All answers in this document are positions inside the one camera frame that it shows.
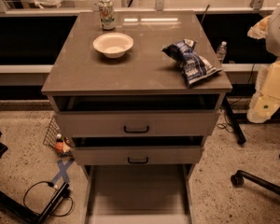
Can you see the drawer with black handle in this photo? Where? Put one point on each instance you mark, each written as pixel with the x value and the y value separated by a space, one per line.
pixel 133 124
pixel 136 155

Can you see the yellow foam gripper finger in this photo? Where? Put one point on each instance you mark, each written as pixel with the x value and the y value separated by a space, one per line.
pixel 266 100

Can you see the black table leg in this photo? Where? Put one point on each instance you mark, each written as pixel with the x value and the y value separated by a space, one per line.
pixel 234 123

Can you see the orange bottle in basket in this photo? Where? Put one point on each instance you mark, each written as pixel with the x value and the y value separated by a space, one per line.
pixel 59 143

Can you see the blue chip bag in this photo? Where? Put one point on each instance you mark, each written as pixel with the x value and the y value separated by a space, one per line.
pixel 192 66

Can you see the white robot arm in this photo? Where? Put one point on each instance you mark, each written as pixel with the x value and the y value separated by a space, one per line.
pixel 269 28

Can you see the grey drawer cabinet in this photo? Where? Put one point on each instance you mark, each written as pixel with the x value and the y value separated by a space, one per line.
pixel 142 80

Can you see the black power strip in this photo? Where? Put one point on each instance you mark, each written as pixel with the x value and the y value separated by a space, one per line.
pixel 52 203

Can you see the wire basket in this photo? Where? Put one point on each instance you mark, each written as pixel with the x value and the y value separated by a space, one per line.
pixel 50 139

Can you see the open bottom drawer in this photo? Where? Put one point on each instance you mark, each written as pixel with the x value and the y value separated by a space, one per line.
pixel 138 194

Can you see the green soda can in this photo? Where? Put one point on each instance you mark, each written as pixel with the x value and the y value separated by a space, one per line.
pixel 107 15

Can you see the white paper bowl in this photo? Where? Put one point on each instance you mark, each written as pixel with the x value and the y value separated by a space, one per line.
pixel 113 45

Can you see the clear water bottle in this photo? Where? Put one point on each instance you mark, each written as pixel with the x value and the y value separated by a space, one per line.
pixel 221 51

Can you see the top drawer with black handle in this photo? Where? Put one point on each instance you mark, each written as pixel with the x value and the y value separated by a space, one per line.
pixel 133 124

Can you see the middle drawer with black handle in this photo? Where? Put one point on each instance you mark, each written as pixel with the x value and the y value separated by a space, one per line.
pixel 136 155

